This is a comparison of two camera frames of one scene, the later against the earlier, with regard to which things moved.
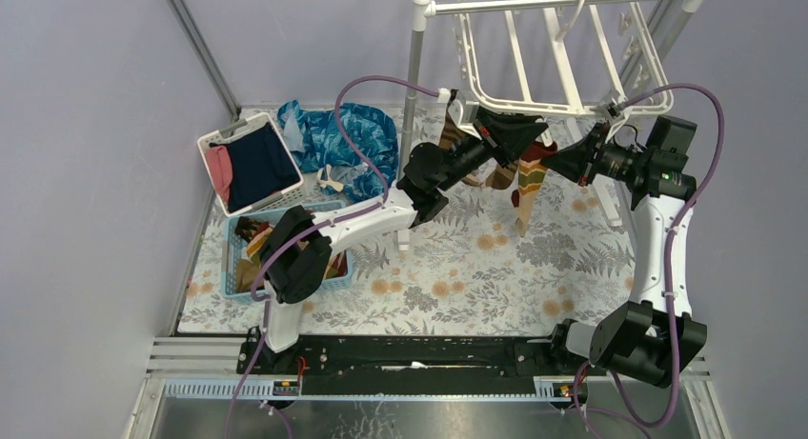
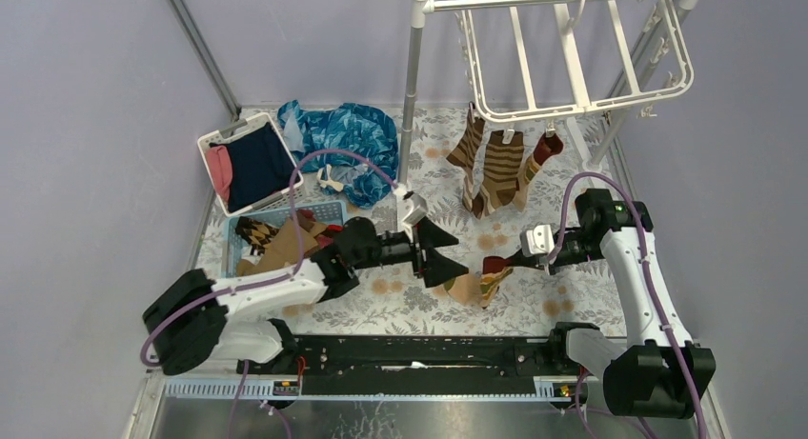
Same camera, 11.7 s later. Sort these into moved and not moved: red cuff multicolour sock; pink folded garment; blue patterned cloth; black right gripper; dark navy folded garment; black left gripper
Moved: red cuff multicolour sock; black right gripper; black left gripper
Not moved: pink folded garment; blue patterned cloth; dark navy folded garment
